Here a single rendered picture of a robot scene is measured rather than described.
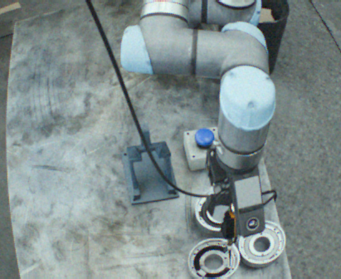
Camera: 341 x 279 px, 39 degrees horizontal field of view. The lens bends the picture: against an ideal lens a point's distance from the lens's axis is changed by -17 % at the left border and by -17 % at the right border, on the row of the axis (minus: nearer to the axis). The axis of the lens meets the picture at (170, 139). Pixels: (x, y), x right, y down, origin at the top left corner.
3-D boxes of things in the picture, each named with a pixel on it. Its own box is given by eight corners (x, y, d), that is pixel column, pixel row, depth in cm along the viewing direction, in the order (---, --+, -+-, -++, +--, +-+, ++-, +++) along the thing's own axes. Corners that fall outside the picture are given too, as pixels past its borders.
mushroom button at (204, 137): (215, 154, 118) (216, 141, 114) (196, 158, 117) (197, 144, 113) (210, 139, 120) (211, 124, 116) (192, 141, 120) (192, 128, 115)
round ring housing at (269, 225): (289, 251, 107) (294, 244, 103) (252, 277, 103) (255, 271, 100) (265, 220, 111) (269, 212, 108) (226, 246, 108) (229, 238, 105)
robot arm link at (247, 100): (275, 63, 72) (280, 111, 67) (267, 110, 81) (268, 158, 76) (221, 55, 72) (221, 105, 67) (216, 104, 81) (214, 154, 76)
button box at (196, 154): (222, 165, 119) (224, 153, 115) (190, 171, 119) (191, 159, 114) (214, 134, 124) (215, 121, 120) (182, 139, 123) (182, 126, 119)
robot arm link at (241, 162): (273, 150, 77) (220, 161, 76) (268, 167, 81) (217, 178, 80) (259, 109, 81) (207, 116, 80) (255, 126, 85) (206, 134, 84)
